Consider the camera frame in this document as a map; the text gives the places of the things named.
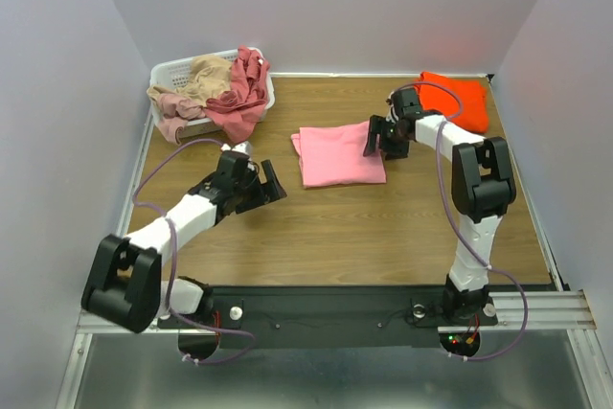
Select dusty pink t shirt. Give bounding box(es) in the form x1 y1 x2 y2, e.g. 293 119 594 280
157 93 206 145

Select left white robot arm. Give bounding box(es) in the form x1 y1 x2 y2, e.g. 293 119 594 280
80 150 286 332

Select folded orange t shirt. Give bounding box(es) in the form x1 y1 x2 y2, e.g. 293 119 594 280
417 71 489 134

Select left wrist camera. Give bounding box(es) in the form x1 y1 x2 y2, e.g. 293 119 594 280
220 141 253 158

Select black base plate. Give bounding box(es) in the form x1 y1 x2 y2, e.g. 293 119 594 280
157 285 498 359

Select dark red t shirt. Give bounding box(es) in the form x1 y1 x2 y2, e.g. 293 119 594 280
204 46 270 144

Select aluminium frame rail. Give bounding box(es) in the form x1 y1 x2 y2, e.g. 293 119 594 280
53 106 169 409

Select beige t shirt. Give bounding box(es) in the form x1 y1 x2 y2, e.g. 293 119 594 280
147 55 233 104

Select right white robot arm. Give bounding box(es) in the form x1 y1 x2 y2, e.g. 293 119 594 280
363 82 516 323

